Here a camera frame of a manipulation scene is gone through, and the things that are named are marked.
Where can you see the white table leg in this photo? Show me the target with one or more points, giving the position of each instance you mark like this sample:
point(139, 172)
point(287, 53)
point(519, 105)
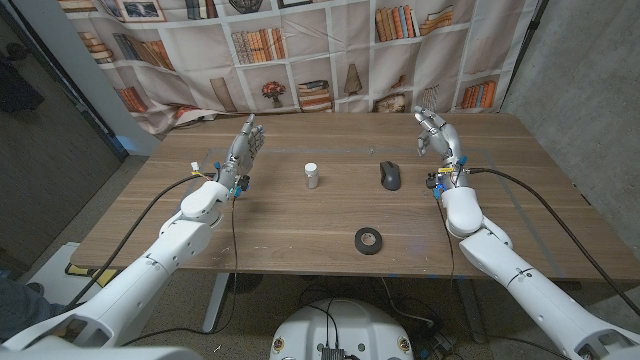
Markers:
point(216, 302)

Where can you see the grey table leg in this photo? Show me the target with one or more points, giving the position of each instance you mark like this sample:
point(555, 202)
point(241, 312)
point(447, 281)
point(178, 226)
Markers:
point(471, 310)

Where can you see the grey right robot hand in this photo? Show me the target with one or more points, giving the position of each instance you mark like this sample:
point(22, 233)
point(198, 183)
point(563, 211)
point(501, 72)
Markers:
point(445, 142)

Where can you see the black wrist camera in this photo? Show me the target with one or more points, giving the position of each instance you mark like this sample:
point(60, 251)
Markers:
point(242, 184)
point(435, 185)

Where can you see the black computer mouse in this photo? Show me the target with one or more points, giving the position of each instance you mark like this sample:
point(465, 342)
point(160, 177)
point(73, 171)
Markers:
point(390, 176)

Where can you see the small white bottle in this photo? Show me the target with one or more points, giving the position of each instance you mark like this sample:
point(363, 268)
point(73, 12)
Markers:
point(311, 176)

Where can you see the person in blue jeans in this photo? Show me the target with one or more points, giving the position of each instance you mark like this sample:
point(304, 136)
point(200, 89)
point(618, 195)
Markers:
point(20, 310)

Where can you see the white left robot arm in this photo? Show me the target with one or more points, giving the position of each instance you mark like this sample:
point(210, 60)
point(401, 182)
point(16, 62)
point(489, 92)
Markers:
point(140, 280)

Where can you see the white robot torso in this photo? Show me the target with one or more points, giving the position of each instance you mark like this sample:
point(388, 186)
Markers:
point(350, 330)

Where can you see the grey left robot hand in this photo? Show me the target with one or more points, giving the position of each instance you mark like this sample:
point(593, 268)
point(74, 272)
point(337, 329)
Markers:
point(242, 155)

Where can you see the printed bookshelf backdrop cloth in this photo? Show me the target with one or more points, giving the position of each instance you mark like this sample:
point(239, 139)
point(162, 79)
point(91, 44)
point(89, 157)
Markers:
point(320, 45)

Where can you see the black tape roll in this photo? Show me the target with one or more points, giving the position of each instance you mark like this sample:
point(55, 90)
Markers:
point(357, 241)

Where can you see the yellow floor marker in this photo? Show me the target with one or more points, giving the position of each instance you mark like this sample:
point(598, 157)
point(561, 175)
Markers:
point(80, 271)

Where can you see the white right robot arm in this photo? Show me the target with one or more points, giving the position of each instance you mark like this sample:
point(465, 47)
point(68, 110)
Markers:
point(525, 290)

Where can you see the white floor board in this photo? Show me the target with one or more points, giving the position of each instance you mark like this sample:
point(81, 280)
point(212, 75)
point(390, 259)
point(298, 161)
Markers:
point(50, 275)

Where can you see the black backdrop stand pole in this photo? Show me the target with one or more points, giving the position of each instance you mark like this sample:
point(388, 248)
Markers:
point(522, 50)

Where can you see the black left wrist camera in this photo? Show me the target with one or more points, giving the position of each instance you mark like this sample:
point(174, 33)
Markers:
point(242, 184)

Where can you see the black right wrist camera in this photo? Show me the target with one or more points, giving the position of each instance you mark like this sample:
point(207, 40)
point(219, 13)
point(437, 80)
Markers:
point(435, 185)

